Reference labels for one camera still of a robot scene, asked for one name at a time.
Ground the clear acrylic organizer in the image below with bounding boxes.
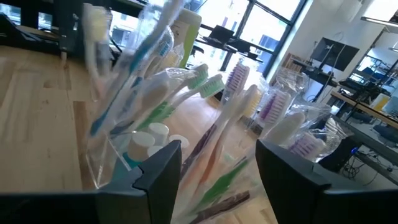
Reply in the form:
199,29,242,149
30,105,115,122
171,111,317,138
85,118,271,224

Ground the green toothbrush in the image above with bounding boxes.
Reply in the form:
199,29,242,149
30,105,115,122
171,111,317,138
195,111,307,212
149,73,225,125

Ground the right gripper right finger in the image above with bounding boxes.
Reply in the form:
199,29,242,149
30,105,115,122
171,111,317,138
255,139,398,224

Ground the white ceiling light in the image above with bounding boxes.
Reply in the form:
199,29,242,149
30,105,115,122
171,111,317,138
360,16,398,28

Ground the white wipes canister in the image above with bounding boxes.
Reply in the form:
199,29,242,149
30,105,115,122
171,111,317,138
172,8,203,69

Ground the black monitor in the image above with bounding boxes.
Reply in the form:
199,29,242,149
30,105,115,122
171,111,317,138
310,37,361,72

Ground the black computer tower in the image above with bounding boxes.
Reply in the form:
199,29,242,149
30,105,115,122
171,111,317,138
318,135,363,174

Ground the black window frame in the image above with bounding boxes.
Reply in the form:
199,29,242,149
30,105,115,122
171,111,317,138
192,0,308,78

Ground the long black table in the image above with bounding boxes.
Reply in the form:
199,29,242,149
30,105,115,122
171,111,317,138
195,35,265,72

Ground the black laptop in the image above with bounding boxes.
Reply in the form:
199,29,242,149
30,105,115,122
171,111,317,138
206,24,236,44

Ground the wooden desk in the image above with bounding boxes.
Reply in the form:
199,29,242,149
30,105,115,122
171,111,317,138
331,91,398,130

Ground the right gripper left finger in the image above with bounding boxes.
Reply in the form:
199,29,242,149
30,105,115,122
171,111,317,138
0,139,183,224

